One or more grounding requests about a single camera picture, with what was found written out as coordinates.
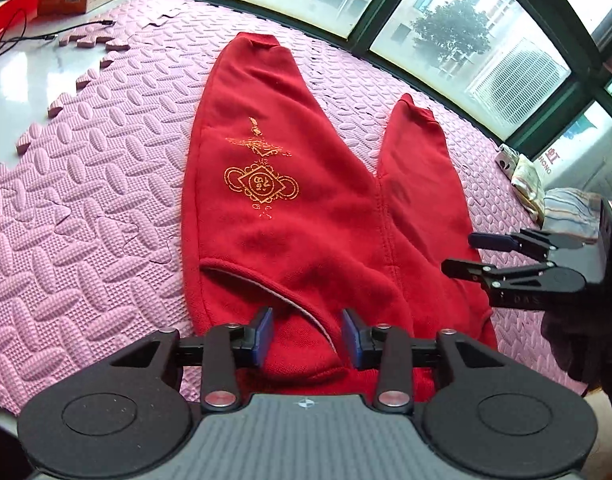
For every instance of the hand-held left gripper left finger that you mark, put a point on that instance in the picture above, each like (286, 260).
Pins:
(264, 332)

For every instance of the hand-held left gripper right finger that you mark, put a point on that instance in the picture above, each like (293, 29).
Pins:
(351, 335)

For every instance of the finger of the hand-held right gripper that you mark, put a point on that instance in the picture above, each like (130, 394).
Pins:
(460, 267)
(490, 241)

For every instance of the red pants with gold print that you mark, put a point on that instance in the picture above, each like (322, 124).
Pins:
(286, 240)

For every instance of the person's right hand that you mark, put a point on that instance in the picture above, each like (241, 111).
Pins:
(580, 345)

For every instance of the striped folded cloth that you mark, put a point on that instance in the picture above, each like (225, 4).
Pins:
(570, 215)

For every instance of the floral folded cloth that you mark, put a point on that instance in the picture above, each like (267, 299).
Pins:
(529, 185)

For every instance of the spotted white cloth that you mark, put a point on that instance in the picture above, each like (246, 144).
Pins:
(506, 160)

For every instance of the white box with red print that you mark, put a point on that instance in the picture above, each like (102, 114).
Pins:
(573, 155)

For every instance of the white louvered outdoor unit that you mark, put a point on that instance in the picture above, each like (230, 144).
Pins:
(518, 85)

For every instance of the tree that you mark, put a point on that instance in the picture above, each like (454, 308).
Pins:
(453, 30)

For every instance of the pink foam puzzle mat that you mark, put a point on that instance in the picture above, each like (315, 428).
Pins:
(86, 210)

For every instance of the dark green window frame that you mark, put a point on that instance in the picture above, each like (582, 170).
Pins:
(380, 10)

